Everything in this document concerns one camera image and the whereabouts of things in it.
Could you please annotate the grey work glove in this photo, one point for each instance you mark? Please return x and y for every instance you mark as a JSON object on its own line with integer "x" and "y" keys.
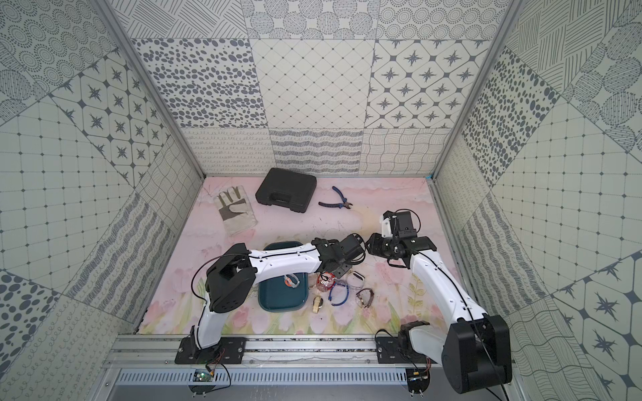
{"x": 235, "y": 210}

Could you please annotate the black plastic tool case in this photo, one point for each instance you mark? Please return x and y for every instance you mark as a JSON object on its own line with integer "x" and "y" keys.
{"x": 286, "y": 188}

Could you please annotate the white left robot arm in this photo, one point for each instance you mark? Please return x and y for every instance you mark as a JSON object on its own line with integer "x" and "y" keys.
{"x": 230, "y": 277}

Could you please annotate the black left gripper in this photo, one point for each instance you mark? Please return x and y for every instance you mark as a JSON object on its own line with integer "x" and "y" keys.
{"x": 338, "y": 268}

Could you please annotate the white grey strap watch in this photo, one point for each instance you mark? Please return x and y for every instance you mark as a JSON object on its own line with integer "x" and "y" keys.
{"x": 355, "y": 281}

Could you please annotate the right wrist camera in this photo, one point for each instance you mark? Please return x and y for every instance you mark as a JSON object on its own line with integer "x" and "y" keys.
{"x": 400, "y": 224}

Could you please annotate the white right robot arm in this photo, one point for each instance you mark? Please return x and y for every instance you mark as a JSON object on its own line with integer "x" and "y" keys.
{"x": 476, "y": 351}

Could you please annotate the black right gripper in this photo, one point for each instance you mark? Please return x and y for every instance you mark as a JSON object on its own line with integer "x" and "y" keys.
{"x": 375, "y": 241}

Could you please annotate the red transparent watch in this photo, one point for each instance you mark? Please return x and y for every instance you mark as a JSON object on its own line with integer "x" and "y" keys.
{"x": 325, "y": 282}

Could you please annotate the teal storage tray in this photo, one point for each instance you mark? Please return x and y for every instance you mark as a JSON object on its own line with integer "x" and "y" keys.
{"x": 273, "y": 294}

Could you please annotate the orange white kids watch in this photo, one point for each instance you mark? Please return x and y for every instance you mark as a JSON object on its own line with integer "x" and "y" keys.
{"x": 291, "y": 280}

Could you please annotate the blue strap watch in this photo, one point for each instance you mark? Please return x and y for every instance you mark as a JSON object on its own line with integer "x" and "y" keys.
{"x": 339, "y": 294}

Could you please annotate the aluminium mounting rail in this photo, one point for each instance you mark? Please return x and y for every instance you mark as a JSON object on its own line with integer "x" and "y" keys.
{"x": 382, "y": 347}

